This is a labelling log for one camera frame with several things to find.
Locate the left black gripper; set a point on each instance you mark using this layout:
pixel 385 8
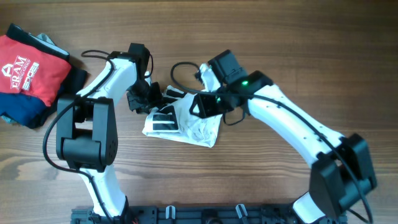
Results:
pixel 144 98

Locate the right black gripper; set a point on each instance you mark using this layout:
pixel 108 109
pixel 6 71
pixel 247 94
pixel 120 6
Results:
pixel 210 104

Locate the white t-shirt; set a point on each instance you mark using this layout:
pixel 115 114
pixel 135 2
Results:
pixel 173 121

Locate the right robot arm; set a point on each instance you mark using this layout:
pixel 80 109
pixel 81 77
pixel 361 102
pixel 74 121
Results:
pixel 341 169

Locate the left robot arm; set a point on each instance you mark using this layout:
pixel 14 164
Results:
pixel 87 135

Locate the black folded garment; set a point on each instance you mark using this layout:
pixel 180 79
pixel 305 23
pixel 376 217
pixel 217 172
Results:
pixel 76 78

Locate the navy blue folded garment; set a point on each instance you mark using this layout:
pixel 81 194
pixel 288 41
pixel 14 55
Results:
pixel 28 111

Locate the grey folded garment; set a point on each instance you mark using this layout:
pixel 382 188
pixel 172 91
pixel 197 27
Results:
pixel 45 38

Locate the red folded shirt with logo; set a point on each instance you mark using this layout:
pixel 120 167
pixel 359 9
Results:
pixel 27 70

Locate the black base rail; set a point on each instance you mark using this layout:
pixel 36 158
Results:
pixel 263 214

